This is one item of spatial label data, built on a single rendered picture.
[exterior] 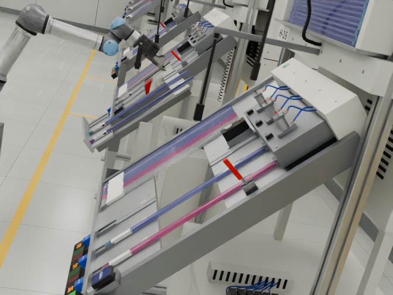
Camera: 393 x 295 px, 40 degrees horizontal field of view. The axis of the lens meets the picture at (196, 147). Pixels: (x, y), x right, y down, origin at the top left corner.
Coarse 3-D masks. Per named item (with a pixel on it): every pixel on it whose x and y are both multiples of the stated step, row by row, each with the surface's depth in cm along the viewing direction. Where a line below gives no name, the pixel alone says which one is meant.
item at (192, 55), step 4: (188, 40) 311; (192, 44) 293; (192, 52) 276; (204, 52) 259; (184, 56) 281; (188, 56) 273; (192, 56) 268; (196, 56) 262; (172, 60) 293; (184, 60) 271; (188, 60) 266; (192, 60) 260; (172, 64) 282; (176, 64) 277; (180, 64) 270; (176, 68) 268; (180, 68) 261
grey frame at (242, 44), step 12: (252, 0) 242; (228, 12) 271; (240, 12) 243; (252, 12) 243; (252, 24) 245; (240, 48) 248; (240, 60) 250; (240, 72) 252; (228, 84) 255; (204, 96) 330; (228, 96) 255; (108, 156) 258; (204, 180) 271; (204, 192) 270; (204, 216) 274
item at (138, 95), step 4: (140, 84) 293; (140, 88) 284; (144, 88) 279; (128, 92) 296; (136, 92) 282; (140, 92) 274; (144, 92) 269; (124, 96) 295; (132, 96) 281; (136, 96) 274; (140, 96) 268; (124, 100) 285; (128, 100) 279; (132, 100) 272; (136, 100) 266; (116, 104) 285; (120, 104) 282; (124, 104) 277; (128, 104) 270; (132, 104) 264
